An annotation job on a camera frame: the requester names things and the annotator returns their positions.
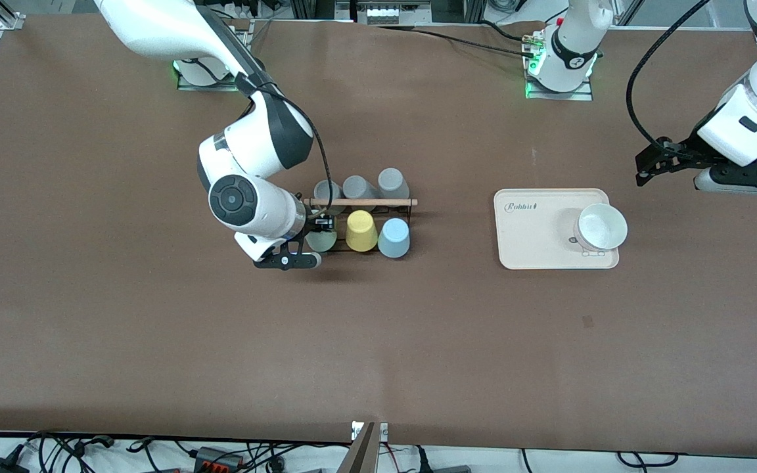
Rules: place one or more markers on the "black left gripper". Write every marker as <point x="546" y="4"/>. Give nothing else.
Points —
<point x="683" y="156"/>

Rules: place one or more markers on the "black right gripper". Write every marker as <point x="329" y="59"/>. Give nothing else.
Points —
<point x="315" y="225"/>

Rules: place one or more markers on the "mint green cup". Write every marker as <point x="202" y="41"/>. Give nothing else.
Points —
<point x="321" y="242"/>

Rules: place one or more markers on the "light blue cup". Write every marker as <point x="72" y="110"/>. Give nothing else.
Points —
<point x="393" y="238"/>

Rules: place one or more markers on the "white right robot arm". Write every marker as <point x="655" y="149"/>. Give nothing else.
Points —
<point x="253" y="138"/>

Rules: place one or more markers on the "grey cup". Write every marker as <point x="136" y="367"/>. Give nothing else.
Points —
<point x="392" y="181"/>
<point x="356" y="186"/>
<point x="338" y="192"/>

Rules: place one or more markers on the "yellow cup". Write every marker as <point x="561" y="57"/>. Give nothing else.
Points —
<point x="361" y="231"/>

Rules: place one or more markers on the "white bowl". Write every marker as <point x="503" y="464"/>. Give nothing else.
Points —
<point x="603" y="226"/>

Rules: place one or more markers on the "cream plastic tray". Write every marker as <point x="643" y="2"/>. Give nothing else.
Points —
<point x="529" y="243"/>

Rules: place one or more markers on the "white power strip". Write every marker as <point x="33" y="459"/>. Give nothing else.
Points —
<point x="382" y="14"/>

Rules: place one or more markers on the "black orange power strip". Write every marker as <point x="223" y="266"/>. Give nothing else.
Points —
<point x="217" y="458"/>

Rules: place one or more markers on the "black power adapter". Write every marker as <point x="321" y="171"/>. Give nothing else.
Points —
<point x="0" y="466"/>

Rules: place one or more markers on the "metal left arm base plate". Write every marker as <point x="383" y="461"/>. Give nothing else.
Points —
<point x="559" y="95"/>

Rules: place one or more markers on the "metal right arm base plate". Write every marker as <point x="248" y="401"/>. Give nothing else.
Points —
<point x="188" y="84"/>

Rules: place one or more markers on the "white mount bracket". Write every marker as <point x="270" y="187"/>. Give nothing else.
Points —
<point x="384" y="432"/>

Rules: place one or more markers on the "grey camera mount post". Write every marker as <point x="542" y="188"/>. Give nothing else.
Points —
<point x="360" y="456"/>

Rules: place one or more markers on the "metal corner bracket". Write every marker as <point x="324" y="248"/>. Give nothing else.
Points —
<point x="12" y="21"/>

